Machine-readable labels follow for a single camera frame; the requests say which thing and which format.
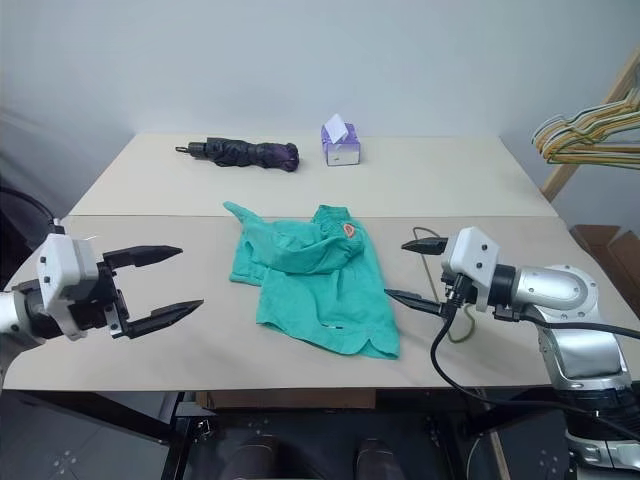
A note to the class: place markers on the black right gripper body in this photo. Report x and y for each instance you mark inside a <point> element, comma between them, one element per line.
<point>461,290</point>

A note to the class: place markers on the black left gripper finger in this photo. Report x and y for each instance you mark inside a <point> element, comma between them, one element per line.
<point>162,317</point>
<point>145,254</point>

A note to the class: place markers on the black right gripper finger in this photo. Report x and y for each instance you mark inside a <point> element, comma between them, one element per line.
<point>417,301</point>
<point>427,246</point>

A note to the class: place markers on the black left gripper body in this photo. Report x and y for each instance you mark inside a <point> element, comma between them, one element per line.
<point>107,300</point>

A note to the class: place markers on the green shorts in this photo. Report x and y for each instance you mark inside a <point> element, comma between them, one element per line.
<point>320,300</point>

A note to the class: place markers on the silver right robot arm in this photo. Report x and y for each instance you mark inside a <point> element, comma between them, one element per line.
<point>555,290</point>

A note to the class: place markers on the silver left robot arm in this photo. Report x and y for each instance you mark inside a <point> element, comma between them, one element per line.
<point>10,315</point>

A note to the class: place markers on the purple tissue box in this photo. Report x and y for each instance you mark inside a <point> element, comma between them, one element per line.
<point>340,150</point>

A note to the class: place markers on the folded dark purple umbrella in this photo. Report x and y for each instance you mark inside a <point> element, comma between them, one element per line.
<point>240,152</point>

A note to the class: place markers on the wooden clothes rack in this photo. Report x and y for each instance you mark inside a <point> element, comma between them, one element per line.
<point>562,177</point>

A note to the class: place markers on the brown board under table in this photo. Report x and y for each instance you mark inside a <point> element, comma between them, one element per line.
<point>290,399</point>

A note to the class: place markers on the brown cardboard box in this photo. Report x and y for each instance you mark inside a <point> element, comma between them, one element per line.
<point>615,245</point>

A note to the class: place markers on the dark rounded shape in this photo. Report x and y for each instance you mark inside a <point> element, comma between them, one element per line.
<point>378,460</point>

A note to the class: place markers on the light wooden slat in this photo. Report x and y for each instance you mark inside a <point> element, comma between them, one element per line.
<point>496,455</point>

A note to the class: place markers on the bundle of clothes hangers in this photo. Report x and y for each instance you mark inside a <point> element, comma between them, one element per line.
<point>550,121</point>

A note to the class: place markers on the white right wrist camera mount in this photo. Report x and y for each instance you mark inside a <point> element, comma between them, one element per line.
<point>475,255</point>

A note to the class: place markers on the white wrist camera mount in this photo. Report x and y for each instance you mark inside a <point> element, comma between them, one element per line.
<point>475,255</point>
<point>65,270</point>

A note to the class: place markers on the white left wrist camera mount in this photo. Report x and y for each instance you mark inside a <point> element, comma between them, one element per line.
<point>65,270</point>

